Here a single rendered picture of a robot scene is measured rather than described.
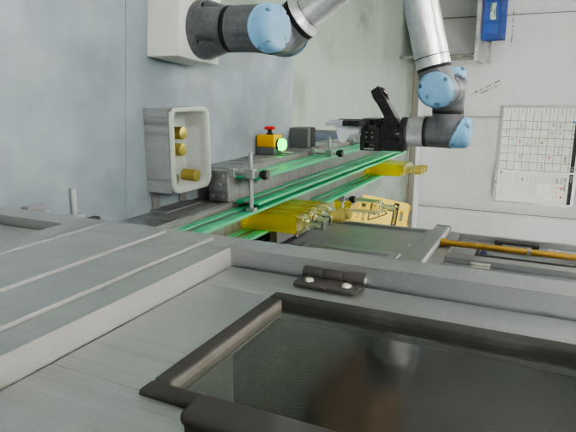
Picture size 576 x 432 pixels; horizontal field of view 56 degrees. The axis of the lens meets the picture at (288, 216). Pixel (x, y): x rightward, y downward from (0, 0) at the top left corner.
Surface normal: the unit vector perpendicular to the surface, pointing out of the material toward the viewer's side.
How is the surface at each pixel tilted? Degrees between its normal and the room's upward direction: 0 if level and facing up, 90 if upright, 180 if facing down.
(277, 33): 8
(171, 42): 90
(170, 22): 90
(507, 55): 90
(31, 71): 0
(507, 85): 90
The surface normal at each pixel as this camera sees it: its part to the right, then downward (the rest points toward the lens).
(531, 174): -0.44, 0.20
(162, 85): 0.90, 0.10
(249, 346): 0.00, -0.97
